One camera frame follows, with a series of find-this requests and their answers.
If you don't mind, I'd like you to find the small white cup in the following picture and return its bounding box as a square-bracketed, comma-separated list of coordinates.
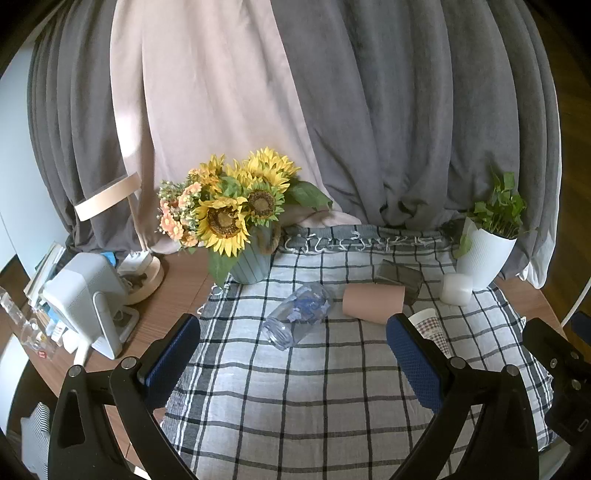
[440, 273, 474, 306]

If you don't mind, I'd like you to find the white ribbed plant pot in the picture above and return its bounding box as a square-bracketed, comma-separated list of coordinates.
[455, 217, 518, 291]

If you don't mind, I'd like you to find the striped grey cloth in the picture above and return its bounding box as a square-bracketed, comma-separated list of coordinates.
[21, 401, 51, 472]

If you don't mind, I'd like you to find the white cable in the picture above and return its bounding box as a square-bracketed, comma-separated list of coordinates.
[561, 291, 591, 328]

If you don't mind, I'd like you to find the white power adapter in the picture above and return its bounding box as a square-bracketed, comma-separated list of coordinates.
[117, 251, 155, 278]

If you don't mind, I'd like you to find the beige desk lamp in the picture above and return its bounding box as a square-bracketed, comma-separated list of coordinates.
[74, 172, 165, 305]

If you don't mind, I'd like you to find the dark glass cup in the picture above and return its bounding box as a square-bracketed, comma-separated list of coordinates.
[373, 259, 424, 305]

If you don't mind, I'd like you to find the pink paper cup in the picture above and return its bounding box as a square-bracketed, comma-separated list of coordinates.
[342, 283, 407, 324]

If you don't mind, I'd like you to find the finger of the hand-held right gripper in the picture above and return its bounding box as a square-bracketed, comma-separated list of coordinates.
[523, 318, 588, 408]

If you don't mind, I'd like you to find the ribbed blue-green vase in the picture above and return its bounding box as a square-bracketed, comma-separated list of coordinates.
[228, 226, 278, 284]

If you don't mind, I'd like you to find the green leafy plant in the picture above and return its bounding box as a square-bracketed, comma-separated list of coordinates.
[452, 171, 539, 259]

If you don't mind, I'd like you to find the pink curtain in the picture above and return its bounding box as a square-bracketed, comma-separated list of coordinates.
[110, 0, 365, 256]

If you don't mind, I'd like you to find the white boxy appliance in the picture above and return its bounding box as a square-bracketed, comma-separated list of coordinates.
[39, 252, 140, 361]

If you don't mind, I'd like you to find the row of books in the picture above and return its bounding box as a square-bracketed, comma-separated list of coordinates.
[23, 242, 68, 324]

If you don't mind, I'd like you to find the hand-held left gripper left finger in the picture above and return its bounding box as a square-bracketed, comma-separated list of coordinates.
[47, 313, 201, 480]

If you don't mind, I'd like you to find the sunflower bouquet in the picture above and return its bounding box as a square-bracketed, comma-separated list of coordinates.
[157, 147, 334, 287]

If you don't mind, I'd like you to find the grey curtain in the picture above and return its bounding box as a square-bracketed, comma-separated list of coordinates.
[270, 0, 561, 289]
[27, 0, 155, 252]

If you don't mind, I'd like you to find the clear plastic container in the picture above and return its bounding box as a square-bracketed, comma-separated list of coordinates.
[0, 286, 61, 361]

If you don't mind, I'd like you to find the patterned white paper cup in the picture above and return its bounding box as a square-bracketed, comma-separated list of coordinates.
[409, 308, 452, 357]

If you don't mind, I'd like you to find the checked grey white cloth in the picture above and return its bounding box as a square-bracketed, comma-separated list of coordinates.
[164, 224, 555, 480]

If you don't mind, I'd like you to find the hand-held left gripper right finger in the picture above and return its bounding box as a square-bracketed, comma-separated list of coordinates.
[386, 313, 541, 480]

